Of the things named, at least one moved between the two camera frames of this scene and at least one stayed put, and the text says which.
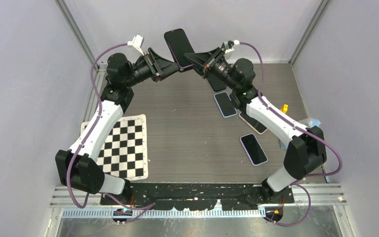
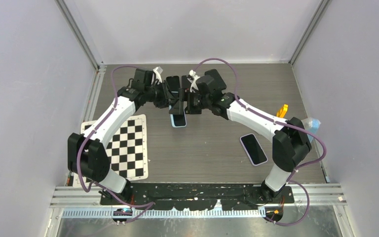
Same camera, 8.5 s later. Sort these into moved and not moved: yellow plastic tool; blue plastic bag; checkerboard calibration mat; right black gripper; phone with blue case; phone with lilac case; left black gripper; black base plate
Moved: right black gripper; phone with blue case; left black gripper
Not moved: checkerboard calibration mat; blue plastic bag; phone with lilac case; black base plate; yellow plastic tool
